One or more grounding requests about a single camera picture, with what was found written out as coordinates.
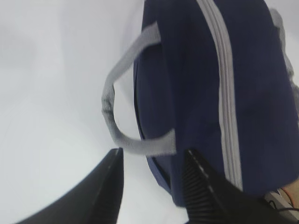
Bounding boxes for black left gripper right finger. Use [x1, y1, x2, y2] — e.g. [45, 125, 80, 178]
[183, 149, 299, 224]

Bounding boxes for navy blue insulated lunch bag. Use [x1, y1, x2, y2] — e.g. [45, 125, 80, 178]
[102, 0, 299, 207]

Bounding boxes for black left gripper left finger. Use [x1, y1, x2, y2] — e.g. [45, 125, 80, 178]
[21, 148, 124, 224]

